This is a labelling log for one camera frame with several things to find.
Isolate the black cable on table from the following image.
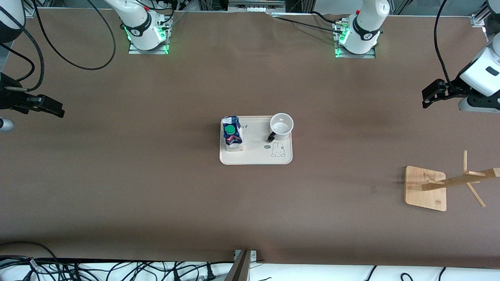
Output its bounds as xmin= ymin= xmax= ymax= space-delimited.
xmin=311 ymin=11 xmax=341 ymax=24
xmin=271 ymin=16 xmax=344 ymax=35

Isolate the white mug with black handle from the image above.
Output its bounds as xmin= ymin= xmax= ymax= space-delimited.
xmin=267 ymin=113 xmax=294 ymax=142

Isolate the cream tray with rabbit print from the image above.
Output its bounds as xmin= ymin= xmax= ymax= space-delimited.
xmin=220 ymin=116 xmax=293 ymax=165

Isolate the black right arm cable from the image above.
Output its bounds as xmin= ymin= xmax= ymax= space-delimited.
xmin=0 ymin=6 xmax=45 ymax=92
xmin=29 ymin=0 xmax=116 ymax=71

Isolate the black arched floor cable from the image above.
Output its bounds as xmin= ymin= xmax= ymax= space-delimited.
xmin=0 ymin=241 xmax=59 ymax=263

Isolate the wooden mug rack with pegs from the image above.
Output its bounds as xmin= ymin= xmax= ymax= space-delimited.
xmin=404 ymin=150 xmax=500 ymax=212

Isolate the blue and white milk carton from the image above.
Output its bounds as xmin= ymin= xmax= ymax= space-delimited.
xmin=221 ymin=116 xmax=246 ymax=152

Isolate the brown beam with metal bracket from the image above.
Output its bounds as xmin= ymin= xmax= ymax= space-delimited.
xmin=225 ymin=250 xmax=258 ymax=281

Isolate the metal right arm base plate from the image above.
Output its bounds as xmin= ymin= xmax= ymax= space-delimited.
xmin=128 ymin=16 xmax=172 ymax=55

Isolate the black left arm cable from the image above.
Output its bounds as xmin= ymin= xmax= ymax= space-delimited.
xmin=434 ymin=0 xmax=457 ymax=84

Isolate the grey metal equipment box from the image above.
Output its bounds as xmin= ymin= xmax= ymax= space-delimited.
xmin=228 ymin=0 xmax=286 ymax=12

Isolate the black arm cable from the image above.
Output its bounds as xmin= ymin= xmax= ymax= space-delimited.
xmin=29 ymin=0 xmax=116 ymax=71
xmin=434 ymin=0 xmax=457 ymax=84
xmin=0 ymin=6 xmax=45 ymax=92

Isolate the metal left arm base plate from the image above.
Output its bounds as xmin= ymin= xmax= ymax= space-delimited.
xmin=334 ymin=20 xmax=377 ymax=59

